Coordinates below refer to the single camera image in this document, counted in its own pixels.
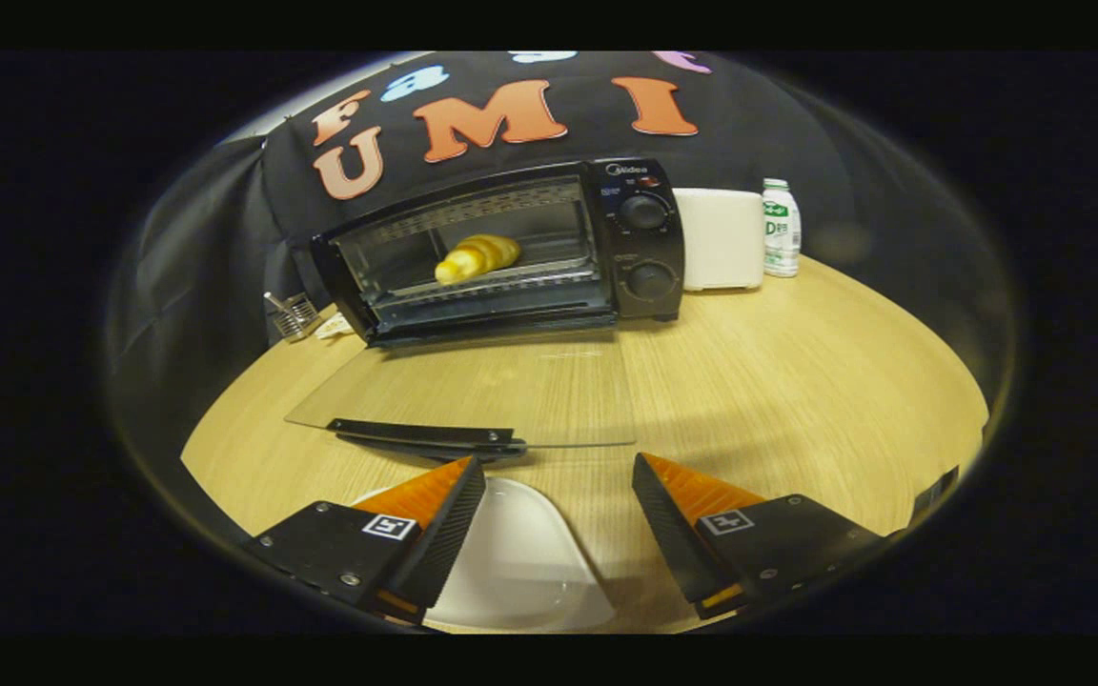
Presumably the metal wire holder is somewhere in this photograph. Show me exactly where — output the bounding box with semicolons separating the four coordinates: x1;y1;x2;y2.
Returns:
264;291;321;342

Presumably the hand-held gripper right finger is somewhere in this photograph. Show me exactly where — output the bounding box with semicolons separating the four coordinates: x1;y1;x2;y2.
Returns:
632;452;893;620

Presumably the white bottle green label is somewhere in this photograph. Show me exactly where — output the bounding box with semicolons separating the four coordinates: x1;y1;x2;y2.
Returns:
762;178;803;278

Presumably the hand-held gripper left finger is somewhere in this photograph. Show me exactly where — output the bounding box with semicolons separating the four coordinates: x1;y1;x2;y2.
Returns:
242;455;488;625

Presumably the white plate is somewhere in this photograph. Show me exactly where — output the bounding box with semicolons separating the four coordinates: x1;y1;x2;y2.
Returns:
354;476;618;632

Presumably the black angular object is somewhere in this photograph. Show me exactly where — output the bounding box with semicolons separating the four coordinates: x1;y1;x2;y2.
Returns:
911;465;960;523

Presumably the black toaster oven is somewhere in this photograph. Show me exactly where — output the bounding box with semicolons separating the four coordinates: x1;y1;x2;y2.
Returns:
284;158;686;463

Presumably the yellow croissant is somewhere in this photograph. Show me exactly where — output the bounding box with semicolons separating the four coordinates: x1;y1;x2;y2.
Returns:
434;233;522;286

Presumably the white boxy appliance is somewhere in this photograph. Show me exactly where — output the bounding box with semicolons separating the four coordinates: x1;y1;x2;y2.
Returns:
673;188;766;293

